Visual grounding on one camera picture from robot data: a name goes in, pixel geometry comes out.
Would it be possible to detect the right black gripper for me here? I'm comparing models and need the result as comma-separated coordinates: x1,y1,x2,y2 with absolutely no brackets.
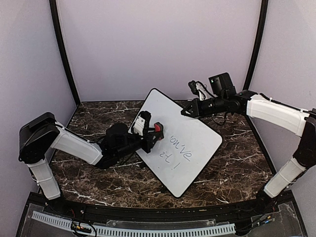
180,95,226,119

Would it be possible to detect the red whiteboard eraser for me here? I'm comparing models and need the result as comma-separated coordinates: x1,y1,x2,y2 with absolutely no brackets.
154,122,163,132

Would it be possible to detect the white whiteboard black frame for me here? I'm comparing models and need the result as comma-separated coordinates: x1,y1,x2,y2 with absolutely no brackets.
136,88,223,198

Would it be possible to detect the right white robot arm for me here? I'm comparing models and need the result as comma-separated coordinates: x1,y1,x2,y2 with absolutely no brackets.
181,73,316,214

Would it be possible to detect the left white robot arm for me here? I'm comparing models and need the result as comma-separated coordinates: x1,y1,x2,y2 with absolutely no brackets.
18,111,164,215

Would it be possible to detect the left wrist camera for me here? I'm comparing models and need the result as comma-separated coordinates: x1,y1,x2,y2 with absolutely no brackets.
131,111,151,137

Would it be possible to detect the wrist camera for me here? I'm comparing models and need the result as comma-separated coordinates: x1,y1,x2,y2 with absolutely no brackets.
131,111,151,137
188,80,215,101

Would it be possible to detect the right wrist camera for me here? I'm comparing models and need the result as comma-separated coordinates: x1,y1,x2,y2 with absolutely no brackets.
188,80,215,101

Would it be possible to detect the grey slotted cable duct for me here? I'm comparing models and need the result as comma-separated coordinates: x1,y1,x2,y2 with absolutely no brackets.
32,211,236,237

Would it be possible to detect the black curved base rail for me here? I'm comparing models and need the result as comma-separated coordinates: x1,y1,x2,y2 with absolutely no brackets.
44,191,293,226

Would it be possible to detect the right black frame post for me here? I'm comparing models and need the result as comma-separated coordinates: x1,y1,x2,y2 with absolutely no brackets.
243,0,269,90

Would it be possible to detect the black frame post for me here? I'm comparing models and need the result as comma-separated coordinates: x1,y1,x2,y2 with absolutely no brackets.
49,0,81,107
243,0,269,90

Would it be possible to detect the left black frame post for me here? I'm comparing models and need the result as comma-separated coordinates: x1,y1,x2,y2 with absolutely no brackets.
49,0,81,107

